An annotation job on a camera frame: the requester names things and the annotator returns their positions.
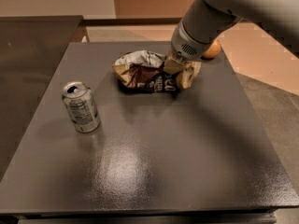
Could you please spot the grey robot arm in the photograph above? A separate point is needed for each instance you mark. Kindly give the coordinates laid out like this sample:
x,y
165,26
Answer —
x,y
205,20

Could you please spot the dark side counter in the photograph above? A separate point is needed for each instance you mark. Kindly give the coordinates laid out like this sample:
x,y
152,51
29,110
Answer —
x,y
30,50

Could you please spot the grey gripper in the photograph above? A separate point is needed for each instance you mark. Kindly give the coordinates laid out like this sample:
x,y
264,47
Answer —
x,y
184,47

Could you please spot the silver 7up soda can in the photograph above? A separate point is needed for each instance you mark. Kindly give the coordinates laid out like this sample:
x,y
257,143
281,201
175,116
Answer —
x,y
81,107

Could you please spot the orange fruit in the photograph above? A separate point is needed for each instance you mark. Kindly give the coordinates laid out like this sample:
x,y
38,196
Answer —
x,y
213,50

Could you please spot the brown chip bag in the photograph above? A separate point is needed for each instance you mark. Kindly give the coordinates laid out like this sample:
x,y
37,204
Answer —
x,y
143,71

